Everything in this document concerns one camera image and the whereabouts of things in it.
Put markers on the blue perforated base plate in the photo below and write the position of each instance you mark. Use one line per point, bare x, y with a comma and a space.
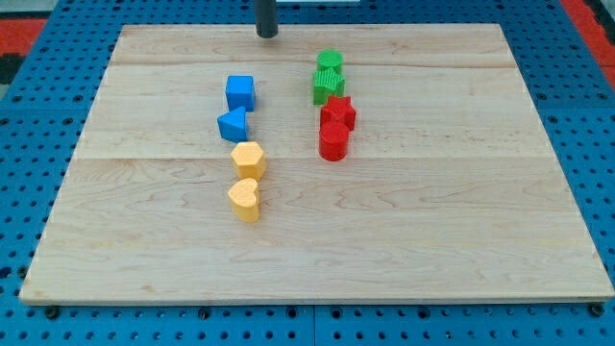
45, 110

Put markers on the yellow heart block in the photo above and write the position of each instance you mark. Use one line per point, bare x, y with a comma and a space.
245, 200

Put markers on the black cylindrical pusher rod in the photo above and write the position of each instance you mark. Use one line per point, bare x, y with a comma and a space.
266, 18

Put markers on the green star block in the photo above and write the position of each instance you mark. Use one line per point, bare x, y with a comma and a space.
326, 83

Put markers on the red cylinder block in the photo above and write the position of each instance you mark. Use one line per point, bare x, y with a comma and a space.
333, 141

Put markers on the blue triangle block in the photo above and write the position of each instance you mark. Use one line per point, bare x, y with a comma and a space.
233, 125

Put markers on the blue cube block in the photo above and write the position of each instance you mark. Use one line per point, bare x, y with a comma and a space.
240, 92

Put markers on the yellow hexagon block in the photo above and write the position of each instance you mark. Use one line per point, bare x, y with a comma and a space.
248, 160

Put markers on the green cylinder block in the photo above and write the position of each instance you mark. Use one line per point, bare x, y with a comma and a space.
330, 59

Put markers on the red star block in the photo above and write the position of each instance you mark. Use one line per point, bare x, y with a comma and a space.
339, 109

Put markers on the wooden board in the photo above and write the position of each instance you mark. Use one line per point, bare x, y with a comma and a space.
450, 192

